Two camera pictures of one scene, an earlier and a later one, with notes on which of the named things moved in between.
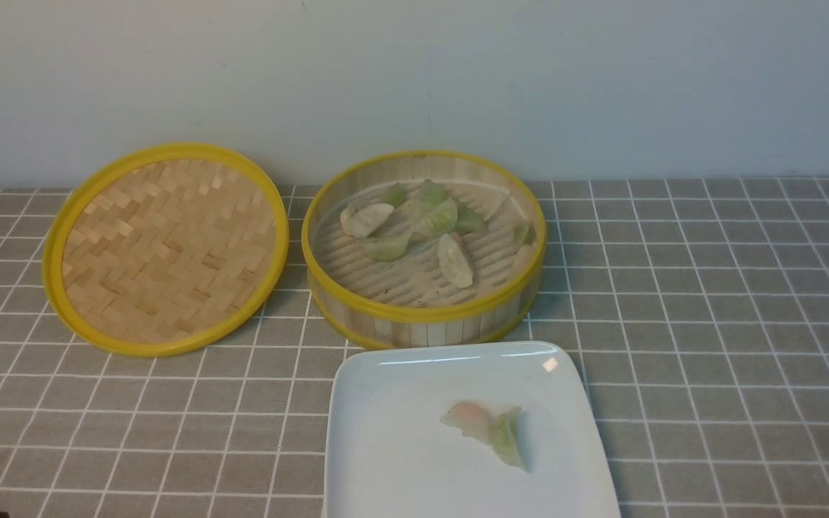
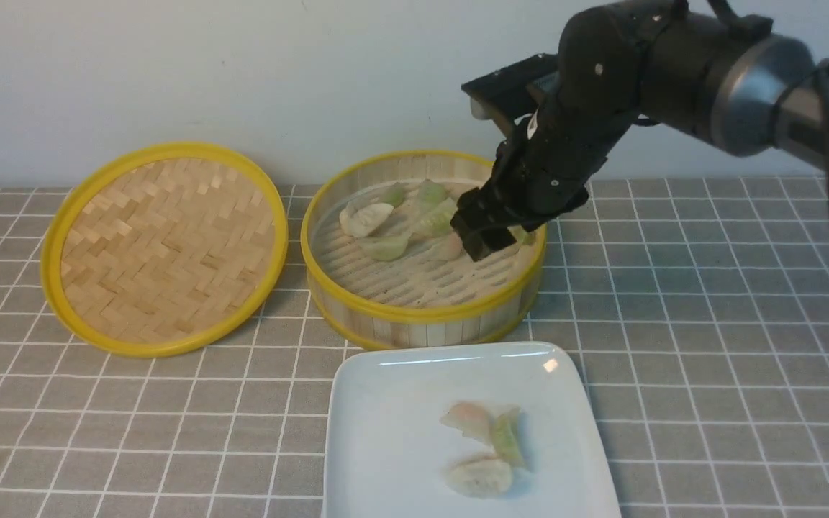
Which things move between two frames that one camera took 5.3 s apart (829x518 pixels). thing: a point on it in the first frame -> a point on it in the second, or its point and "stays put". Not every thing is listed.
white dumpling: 455,265 -> 481,475
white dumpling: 363,220 stays put
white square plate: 387,453 stays put
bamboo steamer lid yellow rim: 163,250 stays put
